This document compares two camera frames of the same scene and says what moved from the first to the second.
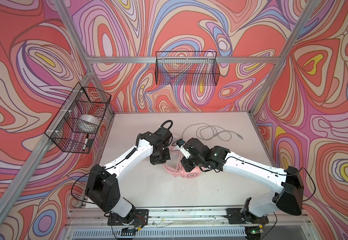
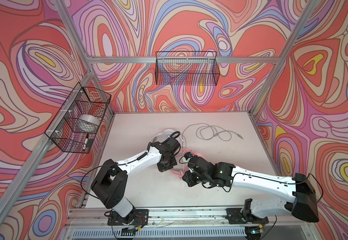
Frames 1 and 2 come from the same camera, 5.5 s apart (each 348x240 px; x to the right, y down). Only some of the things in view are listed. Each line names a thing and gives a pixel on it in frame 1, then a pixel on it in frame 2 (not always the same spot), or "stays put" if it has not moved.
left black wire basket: (76, 125) stays put
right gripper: (188, 168) -> (190, 182)
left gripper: (154, 161) -> (174, 163)
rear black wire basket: (187, 68) stays put
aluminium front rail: (91, 216) stays put
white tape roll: (87, 123) stays put
